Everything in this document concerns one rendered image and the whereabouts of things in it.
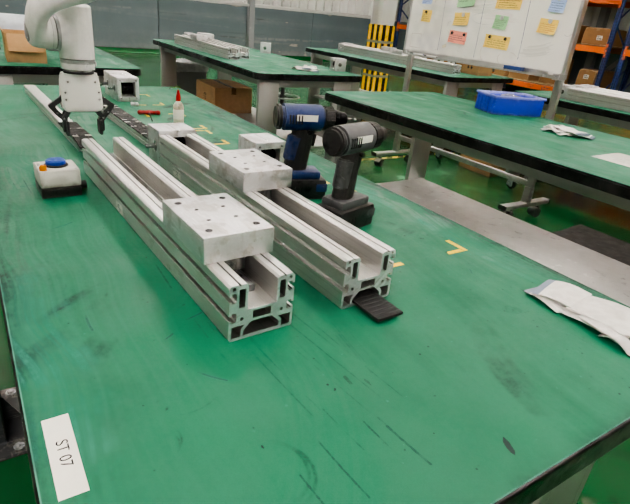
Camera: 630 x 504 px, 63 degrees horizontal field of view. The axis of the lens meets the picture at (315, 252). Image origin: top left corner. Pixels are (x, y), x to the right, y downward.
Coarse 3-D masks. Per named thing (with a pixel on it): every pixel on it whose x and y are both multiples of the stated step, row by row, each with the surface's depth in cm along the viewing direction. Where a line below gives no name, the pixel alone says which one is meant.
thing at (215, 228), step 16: (176, 208) 78; (192, 208) 78; (208, 208) 79; (224, 208) 79; (240, 208) 80; (176, 224) 76; (192, 224) 73; (208, 224) 73; (224, 224) 74; (240, 224) 74; (256, 224) 75; (192, 240) 72; (208, 240) 69; (224, 240) 71; (240, 240) 72; (256, 240) 74; (272, 240) 75; (208, 256) 70; (224, 256) 72; (240, 256) 73
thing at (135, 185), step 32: (96, 160) 118; (128, 160) 119; (128, 192) 97; (160, 192) 104; (192, 192) 96; (160, 224) 84; (160, 256) 87; (192, 256) 75; (256, 256) 74; (192, 288) 77; (224, 288) 67; (256, 288) 74; (288, 288) 72; (224, 320) 69; (256, 320) 74; (288, 320) 74
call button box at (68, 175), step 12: (36, 168) 109; (48, 168) 109; (60, 168) 110; (72, 168) 110; (36, 180) 113; (48, 180) 108; (60, 180) 109; (72, 180) 111; (84, 180) 116; (48, 192) 109; (60, 192) 110; (72, 192) 112
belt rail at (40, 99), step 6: (24, 90) 212; (30, 90) 201; (36, 90) 202; (30, 96) 201; (36, 96) 192; (42, 96) 193; (36, 102) 191; (42, 102) 183; (48, 102) 184; (42, 108) 183; (48, 108) 175; (48, 114) 176; (54, 114) 168; (54, 120) 169; (60, 120) 161; (60, 126) 163; (72, 138) 147; (78, 150) 143
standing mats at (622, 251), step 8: (320, 136) 540; (560, 232) 342; (568, 232) 344; (576, 232) 345; (584, 232) 347; (592, 232) 348; (600, 232) 349; (576, 240) 332; (584, 240) 333; (592, 240) 335; (600, 240) 336; (608, 240) 337; (616, 240) 339; (592, 248) 322; (600, 248) 323; (608, 248) 324; (616, 248) 326; (624, 248) 327; (608, 256) 312; (616, 256) 313; (624, 256) 315
